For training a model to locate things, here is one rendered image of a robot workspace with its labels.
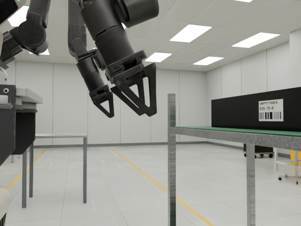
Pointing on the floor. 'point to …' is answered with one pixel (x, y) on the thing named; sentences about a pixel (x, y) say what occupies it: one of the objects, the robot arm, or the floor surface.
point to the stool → (295, 169)
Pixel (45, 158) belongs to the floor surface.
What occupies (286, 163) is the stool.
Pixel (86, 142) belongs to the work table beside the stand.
